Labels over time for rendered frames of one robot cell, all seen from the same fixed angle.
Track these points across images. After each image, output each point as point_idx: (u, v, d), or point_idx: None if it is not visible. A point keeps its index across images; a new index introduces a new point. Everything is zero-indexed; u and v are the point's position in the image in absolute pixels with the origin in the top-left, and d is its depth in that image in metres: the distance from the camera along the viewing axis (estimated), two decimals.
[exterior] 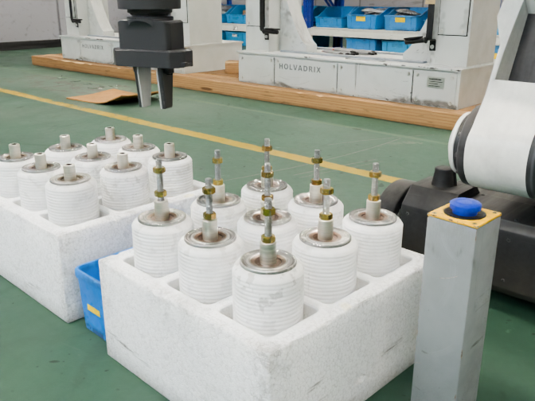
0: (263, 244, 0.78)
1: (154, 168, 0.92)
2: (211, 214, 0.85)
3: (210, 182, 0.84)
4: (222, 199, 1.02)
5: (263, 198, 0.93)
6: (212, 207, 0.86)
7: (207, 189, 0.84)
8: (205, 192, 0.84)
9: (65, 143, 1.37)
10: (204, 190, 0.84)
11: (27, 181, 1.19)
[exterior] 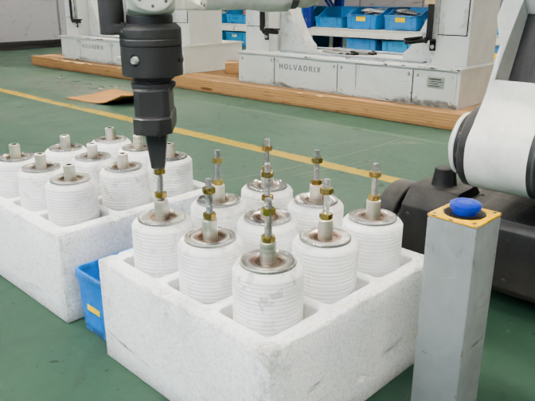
0: (263, 244, 0.78)
1: None
2: (211, 214, 0.85)
3: (210, 182, 0.84)
4: (222, 199, 1.02)
5: (263, 198, 0.93)
6: (212, 207, 0.86)
7: (207, 189, 0.84)
8: (205, 192, 0.84)
9: (65, 143, 1.37)
10: (204, 190, 0.84)
11: (27, 181, 1.19)
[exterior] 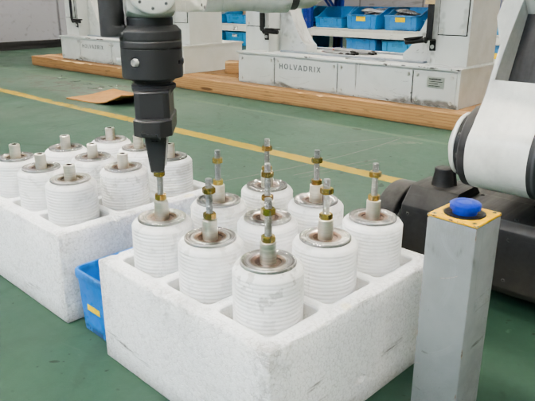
0: (263, 244, 0.78)
1: None
2: (211, 214, 0.85)
3: (210, 182, 0.84)
4: (222, 199, 1.02)
5: (263, 198, 0.93)
6: (212, 207, 0.86)
7: (207, 189, 0.84)
8: (205, 192, 0.84)
9: (65, 143, 1.37)
10: (204, 190, 0.84)
11: (27, 181, 1.19)
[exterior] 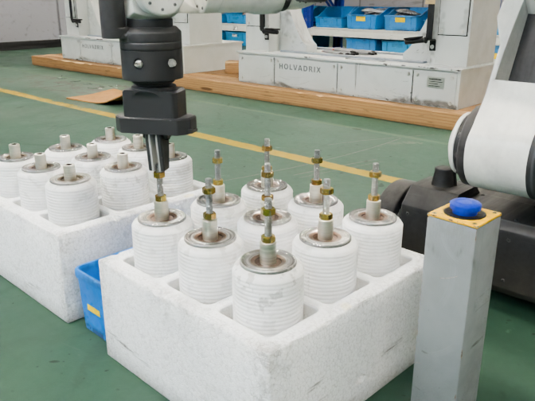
0: (263, 244, 0.78)
1: (164, 171, 0.93)
2: (211, 214, 0.85)
3: (210, 182, 0.84)
4: (222, 199, 1.02)
5: (263, 198, 0.93)
6: (212, 207, 0.86)
7: (207, 189, 0.84)
8: (205, 192, 0.84)
9: (65, 143, 1.37)
10: (204, 190, 0.84)
11: (27, 181, 1.19)
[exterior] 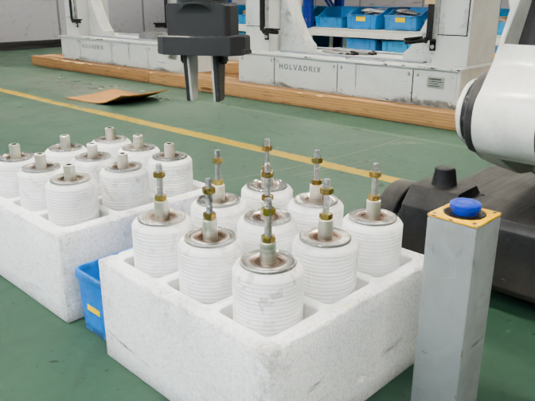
0: (263, 244, 0.78)
1: (155, 173, 0.92)
2: (211, 214, 0.85)
3: (210, 182, 0.84)
4: (222, 199, 1.02)
5: (263, 198, 0.93)
6: (212, 207, 0.86)
7: (207, 189, 0.84)
8: (205, 192, 0.84)
9: (65, 143, 1.37)
10: (204, 190, 0.84)
11: (27, 181, 1.19)
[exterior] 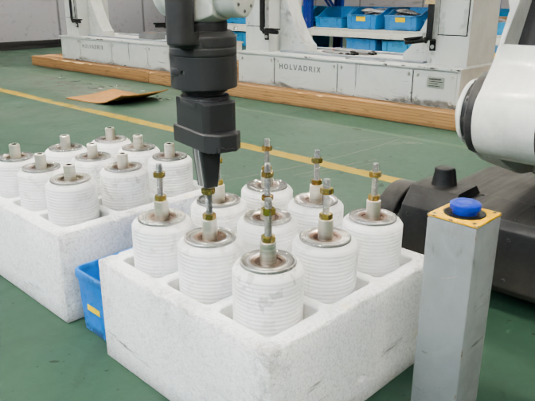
0: (263, 244, 0.78)
1: (155, 173, 0.92)
2: (214, 212, 0.86)
3: None
4: (222, 199, 1.02)
5: (263, 198, 0.93)
6: (210, 206, 0.86)
7: (213, 188, 0.85)
8: (212, 192, 0.84)
9: (65, 143, 1.37)
10: (212, 191, 0.84)
11: (27, 181, 1.19)
